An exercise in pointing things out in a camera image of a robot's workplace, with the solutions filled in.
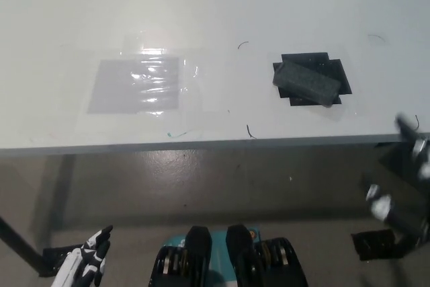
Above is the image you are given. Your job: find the dark table underframe brace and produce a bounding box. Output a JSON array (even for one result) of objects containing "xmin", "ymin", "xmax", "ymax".
[{"xmin": 375, "ymin": 141, "xmax": 416, "ymax": 182}]

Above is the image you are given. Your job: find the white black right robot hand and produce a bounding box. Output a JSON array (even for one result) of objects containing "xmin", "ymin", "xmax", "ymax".
[{"xmin": 365, "ymin": 112, "xmax": 430, "ymax": 235}]

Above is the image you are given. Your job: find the grey rectangular patch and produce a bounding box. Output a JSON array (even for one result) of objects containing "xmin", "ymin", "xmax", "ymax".
[{"xmin": 87, "ymin": 56, "xmax": 181, "ymax": 116}]

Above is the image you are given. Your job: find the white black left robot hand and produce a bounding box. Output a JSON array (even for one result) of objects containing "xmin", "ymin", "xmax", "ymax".
[{"xmin": 52, "ymin": 224, "xmax": 114, "ymax": 287}]

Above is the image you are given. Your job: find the black tape marked spot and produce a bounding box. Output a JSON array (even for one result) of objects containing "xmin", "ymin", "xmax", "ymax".
[{"xmin": 272, "ymin": 52, "xmax": 353, "ymax": 108}]

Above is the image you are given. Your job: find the dark grey whiteboard eraser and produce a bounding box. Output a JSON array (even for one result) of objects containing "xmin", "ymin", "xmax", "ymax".
[{"xmin": 271, "ymin": 59, "xmax": 343, "ymax": 108}]

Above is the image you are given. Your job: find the clear film over black spot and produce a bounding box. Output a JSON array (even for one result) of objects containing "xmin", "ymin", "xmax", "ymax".
[{"xmin": 265, "ymin": 44, "xmax": 363, "ymax": 121}]

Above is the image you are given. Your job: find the clear film over grey patch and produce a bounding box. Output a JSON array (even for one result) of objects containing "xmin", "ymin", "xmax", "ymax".
[{"xmin": 75, "ymin": 33, "xmax": 233, "ymax": 133}]

